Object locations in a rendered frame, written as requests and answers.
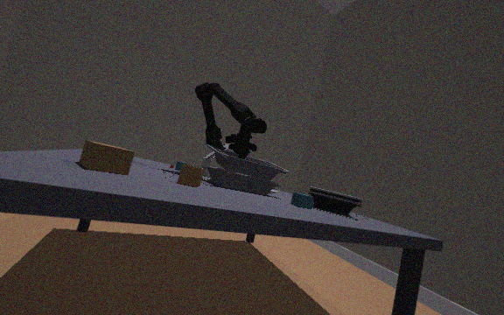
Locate light blue cube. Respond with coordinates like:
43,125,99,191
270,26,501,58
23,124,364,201
175,161,189,171
291,192,314,209

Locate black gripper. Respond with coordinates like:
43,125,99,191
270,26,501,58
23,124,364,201
228,131,257,159

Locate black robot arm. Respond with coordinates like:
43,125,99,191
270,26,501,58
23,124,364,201
195,82,267,150

